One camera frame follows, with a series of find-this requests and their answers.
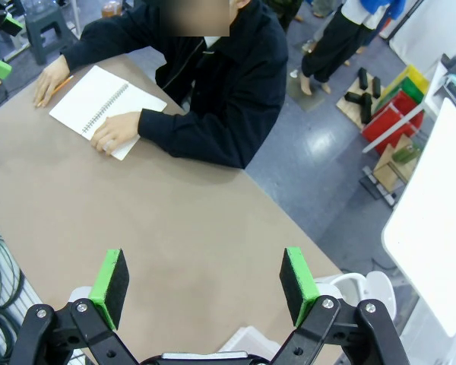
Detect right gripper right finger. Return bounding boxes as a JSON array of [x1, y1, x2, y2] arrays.
[[269, 246, 408, 365]]

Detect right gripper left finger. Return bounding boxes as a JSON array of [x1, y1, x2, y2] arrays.
[[9, 249, 141, 365]]

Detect yellow pencil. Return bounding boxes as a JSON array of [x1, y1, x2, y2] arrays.
[[36, 75, 74, 108]]

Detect white spiral notebook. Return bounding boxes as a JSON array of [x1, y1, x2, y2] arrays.
[[48, 65, 168, 160]]

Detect person's left forearm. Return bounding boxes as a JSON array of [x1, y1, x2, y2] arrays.
[[138, 108, 252, 170]]

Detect person's right forearm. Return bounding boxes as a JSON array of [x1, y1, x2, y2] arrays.
[[60, 21, 145, 71]]

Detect person's right hand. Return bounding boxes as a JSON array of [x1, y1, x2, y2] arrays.
[[33, 56, 71, 108]]

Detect person's left hand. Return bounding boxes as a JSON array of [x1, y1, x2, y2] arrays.
[[90, 110, 142, 156]]

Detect white trash bin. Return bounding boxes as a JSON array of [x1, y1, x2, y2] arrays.
[[315, 272, 366, 324]]

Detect white plastic basket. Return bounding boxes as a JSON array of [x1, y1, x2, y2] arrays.
[[217, 325, 284, 357]]

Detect white trash bin lid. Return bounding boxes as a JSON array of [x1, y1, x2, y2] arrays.
[[360, 270, 397, 324]]

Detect amber bottle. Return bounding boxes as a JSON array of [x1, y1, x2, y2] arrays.
[[100, 0, 122, 19]]

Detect cardboard box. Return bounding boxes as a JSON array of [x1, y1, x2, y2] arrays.
[[372, 132, 419, 191]]

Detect large white table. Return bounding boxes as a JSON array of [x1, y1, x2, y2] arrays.
[[382, 97, 456, 339]]

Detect green bottle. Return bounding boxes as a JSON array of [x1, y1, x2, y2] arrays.
[[391, 146, 421, 163]]

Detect red bin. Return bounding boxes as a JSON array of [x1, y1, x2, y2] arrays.
[[362, 90, 425, 155]]

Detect white bar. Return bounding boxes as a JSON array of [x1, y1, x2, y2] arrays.
[[362, 102, 429, 154]]

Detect grey floor mat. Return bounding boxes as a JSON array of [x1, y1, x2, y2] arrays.
[[287, 41, 327, 113]]

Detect wooden board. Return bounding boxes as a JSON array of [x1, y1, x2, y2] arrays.
[[336, 81, 385, 126]]

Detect person in black jacket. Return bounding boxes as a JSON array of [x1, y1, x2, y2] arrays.
[[78, 0, 290, 170]]

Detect green bin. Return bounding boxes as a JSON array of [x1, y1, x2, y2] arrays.
[[372, 75, 426, 111]]

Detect yellow bin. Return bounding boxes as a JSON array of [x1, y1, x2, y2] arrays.
[[382, 64, 430, 102]]

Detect mannequin in black trousers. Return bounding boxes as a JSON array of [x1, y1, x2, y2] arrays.
[[298, 0, 404, 96]]

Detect white cart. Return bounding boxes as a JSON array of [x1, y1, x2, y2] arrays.
[[425, 49, 456, 119]]

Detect background figure dark clothes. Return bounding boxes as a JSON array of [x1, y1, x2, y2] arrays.
[[268, 0, 303, 33]]

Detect white panel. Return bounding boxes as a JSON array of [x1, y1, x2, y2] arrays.
[[389, 0, 456, 68]]

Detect dark cable bundle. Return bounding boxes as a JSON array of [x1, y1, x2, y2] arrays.
[[0, 234, 26, 365]]

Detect black wire rack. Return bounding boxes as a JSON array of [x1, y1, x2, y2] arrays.
[[359, 166, 398, 208]]

